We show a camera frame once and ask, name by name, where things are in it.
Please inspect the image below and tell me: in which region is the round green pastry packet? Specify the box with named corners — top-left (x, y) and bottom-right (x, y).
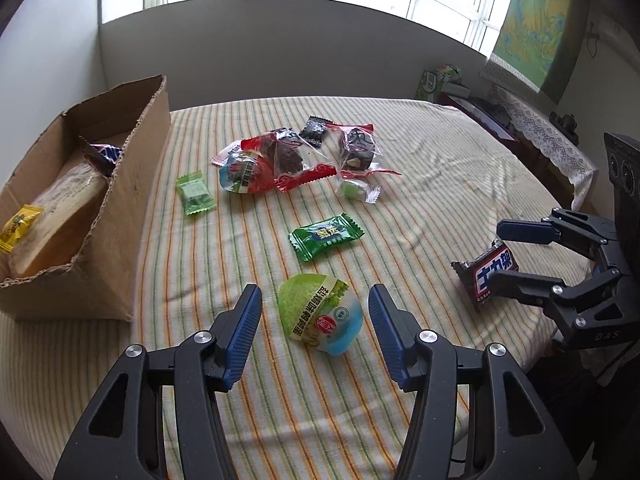
top-left (277, 273), bottom-right (362, 356)

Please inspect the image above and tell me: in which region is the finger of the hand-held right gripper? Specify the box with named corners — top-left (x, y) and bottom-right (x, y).
top-left (497, 208), bottom-right (621, 268)
top-left (489, 267), bottom-right (623, 331)

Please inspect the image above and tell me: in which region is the wall map poster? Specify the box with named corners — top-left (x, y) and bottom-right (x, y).
top-left (480, 0), bottom-right (591, 106)

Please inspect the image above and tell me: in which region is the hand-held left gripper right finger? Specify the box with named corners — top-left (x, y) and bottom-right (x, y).
top-left (368, 284), bottom-right (581, 480)

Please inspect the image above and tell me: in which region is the dark red cabinet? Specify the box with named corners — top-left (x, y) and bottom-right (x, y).
top-left (445, 94), bottom-right (551, 166)

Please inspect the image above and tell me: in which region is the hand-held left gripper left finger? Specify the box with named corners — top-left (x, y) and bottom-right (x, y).
top-left (52, 284), bottom-right (263, 480)

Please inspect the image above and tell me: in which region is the dark green candy packet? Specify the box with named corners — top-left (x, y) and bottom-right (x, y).
top-left (289, 213), bottom-right (365, 262)

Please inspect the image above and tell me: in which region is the black candy packet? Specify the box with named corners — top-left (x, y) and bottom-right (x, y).
top-left (298, 116), bottom-right (333, 148)

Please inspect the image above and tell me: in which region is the large brown chocolate bar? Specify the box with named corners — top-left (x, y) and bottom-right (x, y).
top-left (82, 142), bottom-right (123, 177)

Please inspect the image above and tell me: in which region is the yellow candy packet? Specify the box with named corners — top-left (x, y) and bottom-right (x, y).
top-left (0, 204), bottom-right (45, 253)

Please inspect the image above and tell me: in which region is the cardboard box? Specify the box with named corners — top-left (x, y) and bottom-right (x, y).
top-left (0, 75), bottom-right (172, 322)

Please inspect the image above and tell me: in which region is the small dark teapot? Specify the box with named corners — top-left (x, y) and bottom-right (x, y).
top-left (550, 112), bottom-right (581, 136)

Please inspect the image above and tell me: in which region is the red and blue snack packet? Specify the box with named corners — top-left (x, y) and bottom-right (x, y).
top-left (218, 150), bottom-right (276, 195)

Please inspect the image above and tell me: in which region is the clear bread packet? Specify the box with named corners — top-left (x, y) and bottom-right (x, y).
top-left (10, 160), bottom-right (108, 278)

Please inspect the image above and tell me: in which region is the striped cloth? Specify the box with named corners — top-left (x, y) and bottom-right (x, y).
top-left (0, 97), bottom-right (598, 480)

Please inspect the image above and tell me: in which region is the green and white carton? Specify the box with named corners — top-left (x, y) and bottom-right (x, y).
top-left (434, 64), bottom-right (463, 86)

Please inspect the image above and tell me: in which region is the small brown chocolate bar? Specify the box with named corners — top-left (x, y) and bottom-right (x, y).
top-left (451, 240), bottom-right (521, 312)

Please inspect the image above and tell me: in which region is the white lace cloth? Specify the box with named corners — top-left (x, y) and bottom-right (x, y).
top-left (492, 85), bottom-right (598, 211)

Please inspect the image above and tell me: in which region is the clear red-edged cake packet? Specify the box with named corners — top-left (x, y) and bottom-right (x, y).
top-left (334, 122), bottom-right (401, 178)
top-left (240, 130), bottom-right (338, 193)

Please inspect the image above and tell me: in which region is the clear packet with green candy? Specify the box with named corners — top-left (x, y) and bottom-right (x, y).
top-left (336, 176), bottom-right (382, 205)

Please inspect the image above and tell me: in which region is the green printed box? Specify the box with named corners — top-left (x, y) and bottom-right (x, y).
top-left (415, 69), bottom-right (446, 102)

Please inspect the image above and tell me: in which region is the light green small packet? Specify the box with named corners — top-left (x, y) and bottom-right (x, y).
top-left (175, 171), bottom-right (217, 216)

